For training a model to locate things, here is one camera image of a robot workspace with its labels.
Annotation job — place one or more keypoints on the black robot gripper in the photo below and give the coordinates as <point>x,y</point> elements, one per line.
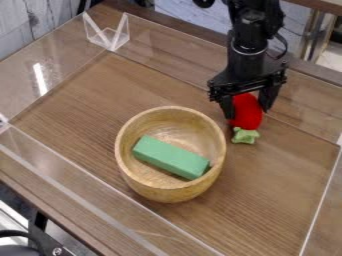
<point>226,85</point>

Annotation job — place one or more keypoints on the red plush strawberry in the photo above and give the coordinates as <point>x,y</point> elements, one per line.
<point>247,119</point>

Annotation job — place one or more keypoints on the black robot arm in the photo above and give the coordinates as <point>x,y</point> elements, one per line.
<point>256,49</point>

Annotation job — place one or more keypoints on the wooden bowl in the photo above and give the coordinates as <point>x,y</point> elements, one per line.
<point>184,128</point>

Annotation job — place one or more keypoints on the wooden background furniture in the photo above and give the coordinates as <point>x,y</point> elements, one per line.
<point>323,13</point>

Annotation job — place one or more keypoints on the green rectangular block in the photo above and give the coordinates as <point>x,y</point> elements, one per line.
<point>171,158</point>

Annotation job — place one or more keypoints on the clear acrylic corner bracket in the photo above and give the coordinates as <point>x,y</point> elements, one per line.
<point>108,38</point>

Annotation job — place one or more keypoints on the black table leg frame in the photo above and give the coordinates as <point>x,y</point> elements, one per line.
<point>31,240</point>

